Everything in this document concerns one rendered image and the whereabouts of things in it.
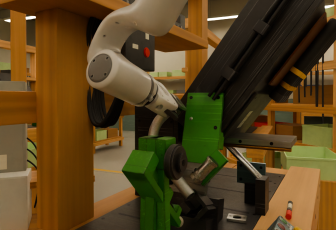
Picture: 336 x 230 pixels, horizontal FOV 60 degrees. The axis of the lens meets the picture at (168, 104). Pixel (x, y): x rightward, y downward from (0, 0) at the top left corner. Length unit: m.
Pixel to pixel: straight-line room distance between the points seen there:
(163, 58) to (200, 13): 9.13
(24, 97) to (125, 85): 0.37
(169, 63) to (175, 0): 10.19
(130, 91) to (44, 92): 0.33
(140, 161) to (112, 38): 0.28
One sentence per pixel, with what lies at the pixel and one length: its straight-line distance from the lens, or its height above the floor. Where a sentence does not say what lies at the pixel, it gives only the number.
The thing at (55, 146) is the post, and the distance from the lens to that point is 0.86.
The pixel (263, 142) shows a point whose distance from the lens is 0.93.
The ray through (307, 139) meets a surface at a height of 0.78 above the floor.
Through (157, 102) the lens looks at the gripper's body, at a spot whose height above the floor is 1.24.
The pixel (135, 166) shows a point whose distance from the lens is 0.59.
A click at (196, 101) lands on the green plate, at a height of 1.25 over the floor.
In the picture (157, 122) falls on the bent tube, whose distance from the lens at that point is 0.85.
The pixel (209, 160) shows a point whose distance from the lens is 0.80.
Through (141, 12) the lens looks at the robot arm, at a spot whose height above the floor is 1.41.
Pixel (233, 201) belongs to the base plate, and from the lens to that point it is 1.08.
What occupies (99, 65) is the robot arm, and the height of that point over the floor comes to 1.32.
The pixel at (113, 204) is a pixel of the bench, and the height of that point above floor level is 0.88.
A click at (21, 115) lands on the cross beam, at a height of 1.21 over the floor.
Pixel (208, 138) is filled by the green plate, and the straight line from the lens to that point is 0.85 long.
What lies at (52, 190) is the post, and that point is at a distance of 0.90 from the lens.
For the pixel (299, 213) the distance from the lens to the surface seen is 1.04.
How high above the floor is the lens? 1.25
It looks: 1 degrees down
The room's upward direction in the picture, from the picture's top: straight up
